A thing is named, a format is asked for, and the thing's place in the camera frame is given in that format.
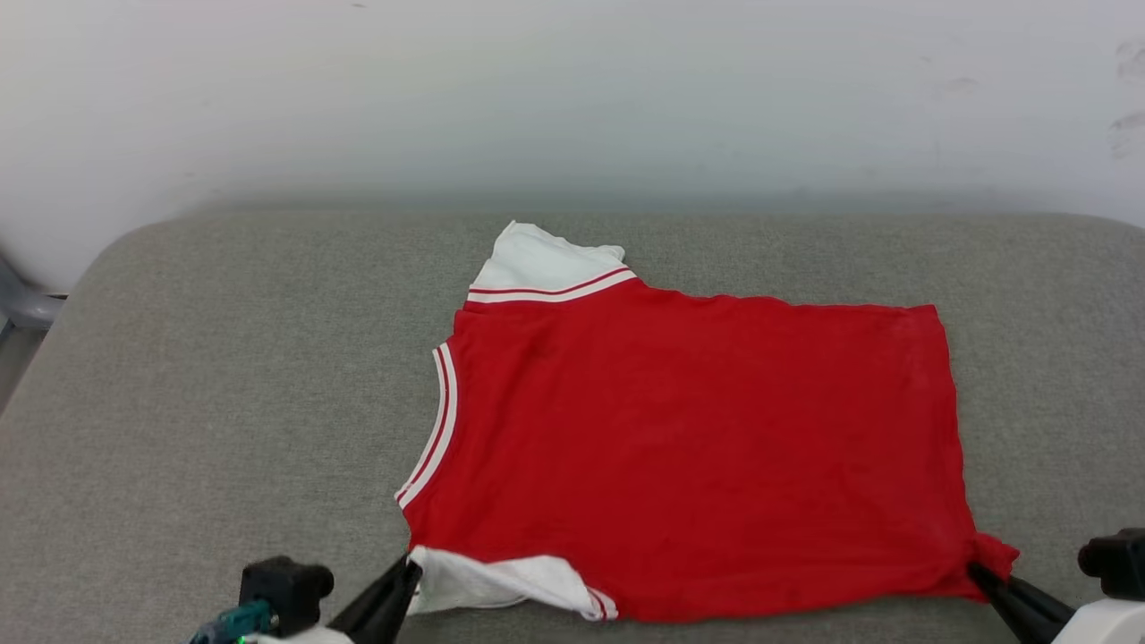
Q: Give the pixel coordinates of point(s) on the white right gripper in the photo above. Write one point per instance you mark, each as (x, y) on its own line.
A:
(1109, 626)

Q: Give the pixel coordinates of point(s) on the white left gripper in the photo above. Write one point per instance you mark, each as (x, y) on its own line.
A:
(304, 637)

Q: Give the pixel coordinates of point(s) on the red and white t-shirt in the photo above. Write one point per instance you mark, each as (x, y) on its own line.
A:
(698, 429)

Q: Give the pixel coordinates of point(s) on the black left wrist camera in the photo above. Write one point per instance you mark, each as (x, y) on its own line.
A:
(282, 586)

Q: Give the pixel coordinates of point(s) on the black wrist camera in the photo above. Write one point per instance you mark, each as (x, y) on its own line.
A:
(282, 586)
(1118, 562)

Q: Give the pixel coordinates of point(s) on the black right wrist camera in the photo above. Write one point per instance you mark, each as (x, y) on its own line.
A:
(1118, 562)

